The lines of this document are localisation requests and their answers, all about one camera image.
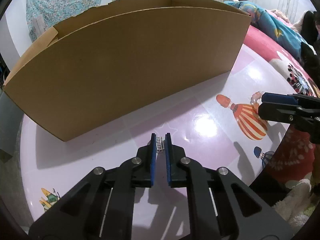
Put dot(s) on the blue patterned blanket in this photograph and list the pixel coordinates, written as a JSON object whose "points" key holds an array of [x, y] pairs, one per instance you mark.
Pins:
{"points": [[273, 28]]}

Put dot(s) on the silver rhinestone hair clip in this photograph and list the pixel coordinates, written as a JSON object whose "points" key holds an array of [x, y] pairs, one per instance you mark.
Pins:
{"points": [[160, 148]]}

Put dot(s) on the pink floral blanket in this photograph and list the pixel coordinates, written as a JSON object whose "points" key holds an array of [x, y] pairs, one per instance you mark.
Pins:
{"points": [[281, 61]]}

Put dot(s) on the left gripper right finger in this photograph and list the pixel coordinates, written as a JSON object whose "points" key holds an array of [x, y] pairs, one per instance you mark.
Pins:
{"points": [[220, 205]]}

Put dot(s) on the brown cardboard box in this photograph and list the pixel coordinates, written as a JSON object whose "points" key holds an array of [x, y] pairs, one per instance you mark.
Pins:
{"points": [[110, 60]]}

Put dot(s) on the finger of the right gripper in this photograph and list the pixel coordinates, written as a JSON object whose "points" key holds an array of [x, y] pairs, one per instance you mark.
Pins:
{"points": [[279, 99], [304, 118]]}

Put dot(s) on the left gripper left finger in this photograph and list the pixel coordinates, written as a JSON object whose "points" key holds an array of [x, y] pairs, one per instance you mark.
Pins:
{"points": [[100, 205]]}

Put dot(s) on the grey panel on floor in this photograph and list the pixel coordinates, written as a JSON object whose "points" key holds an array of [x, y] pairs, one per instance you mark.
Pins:
{"points": [[10, 119]]}

